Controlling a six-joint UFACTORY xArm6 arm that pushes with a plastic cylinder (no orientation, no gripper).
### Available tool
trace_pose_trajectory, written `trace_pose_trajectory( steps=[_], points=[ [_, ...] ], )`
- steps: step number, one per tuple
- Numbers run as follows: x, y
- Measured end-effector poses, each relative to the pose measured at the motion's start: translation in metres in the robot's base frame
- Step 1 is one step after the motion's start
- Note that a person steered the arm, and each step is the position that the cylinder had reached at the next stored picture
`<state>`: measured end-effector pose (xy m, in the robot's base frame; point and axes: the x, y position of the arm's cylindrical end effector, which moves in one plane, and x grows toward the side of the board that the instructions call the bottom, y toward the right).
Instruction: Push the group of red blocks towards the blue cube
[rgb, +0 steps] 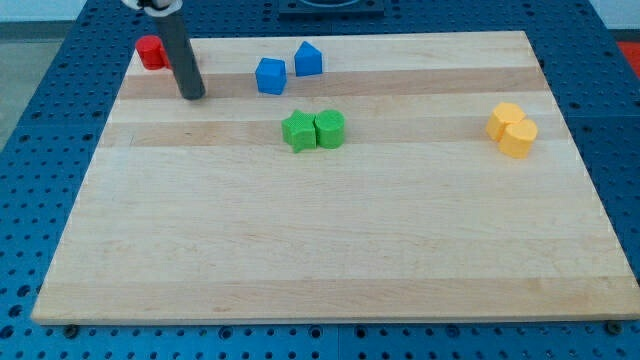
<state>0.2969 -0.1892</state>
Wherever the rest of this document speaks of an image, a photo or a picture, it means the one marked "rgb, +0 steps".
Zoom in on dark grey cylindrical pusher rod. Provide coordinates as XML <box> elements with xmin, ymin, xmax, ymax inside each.
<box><xmin>154</xmin><ymin>10</ymin><xmax>206</xmax><ymax>100</ymax></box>

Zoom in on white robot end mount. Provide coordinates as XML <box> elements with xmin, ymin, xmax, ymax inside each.
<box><xmin>121</xmin><ymin>0</ymin><xmax>183</xmax><ymax>17</ymax></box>

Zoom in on red cylinder block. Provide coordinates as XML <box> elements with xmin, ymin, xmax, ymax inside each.
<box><xmin>135</xmin><ymin>35</ymin><xmax>167</xmax><ymax>70</ymax></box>

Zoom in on blue cube block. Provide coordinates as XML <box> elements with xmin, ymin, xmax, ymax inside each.
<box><xmin>255</xmin><ymin>58</ymin><xmax>287</xmax><ymax>95</ymax></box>

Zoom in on blue pentagon prism block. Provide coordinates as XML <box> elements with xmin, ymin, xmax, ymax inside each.
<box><xmin>294</xmin><ymin>41</ymin><xmax>323</xmax><ymax>77</ymax></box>

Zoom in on green star block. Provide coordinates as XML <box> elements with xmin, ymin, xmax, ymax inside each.
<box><xmin>281</xmin><ymin>110</ymin><xmax>317</xmax><ymax>153</ymax></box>

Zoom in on green cylinder block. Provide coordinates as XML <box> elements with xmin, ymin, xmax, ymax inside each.
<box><xmin>314</xmin><ymin>109</ymin><xmax>345</xmax><ymax>149</ymax></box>

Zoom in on light wooden board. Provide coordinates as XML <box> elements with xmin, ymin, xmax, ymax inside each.
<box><xmin>32</xmin><ymin>31</ymin><xmax>639</xmax><ymax>325</ymax></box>

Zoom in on yellow hexagon block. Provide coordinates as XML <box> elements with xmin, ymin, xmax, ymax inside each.
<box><xmin>485</xmin><ymin>102</ymin><xmax>526</xmax><ymax>142</ymax></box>

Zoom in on yellow heart block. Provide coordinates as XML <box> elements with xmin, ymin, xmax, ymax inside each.
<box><xmin>498</xmin><ymin>119</ymin><xmax>538</xmax><ymax>159</ymax></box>

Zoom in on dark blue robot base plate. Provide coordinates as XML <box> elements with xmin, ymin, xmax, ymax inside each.
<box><xmin>277</xmin><ymin>0</ymin><xmax>385</xmax><ymax>19</ymax></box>

